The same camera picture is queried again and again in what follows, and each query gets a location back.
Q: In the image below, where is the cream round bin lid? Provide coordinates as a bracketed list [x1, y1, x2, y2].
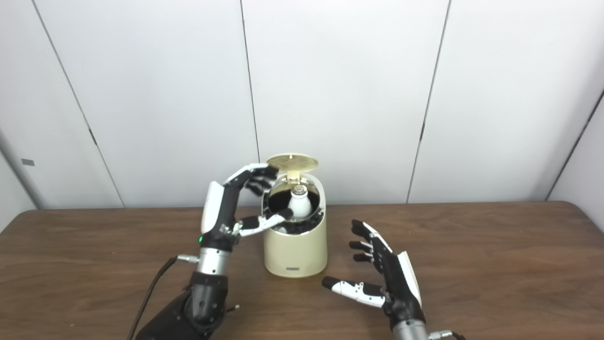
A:
[267, 153, 319, 185]

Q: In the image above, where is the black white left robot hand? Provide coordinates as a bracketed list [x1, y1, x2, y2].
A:
[198, 163, 294, 251]

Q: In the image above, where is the small white plastic bottle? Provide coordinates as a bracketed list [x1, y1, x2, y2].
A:
[288, 186, 312, 221]

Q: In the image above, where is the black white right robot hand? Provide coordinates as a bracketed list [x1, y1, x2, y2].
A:
[322, 220, 425, 327]

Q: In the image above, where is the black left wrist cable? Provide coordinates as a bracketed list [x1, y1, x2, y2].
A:
[126, 255, 200, 340]

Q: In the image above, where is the cream-colored bin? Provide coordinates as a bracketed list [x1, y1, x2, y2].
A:
[262, 172, 328, 278]

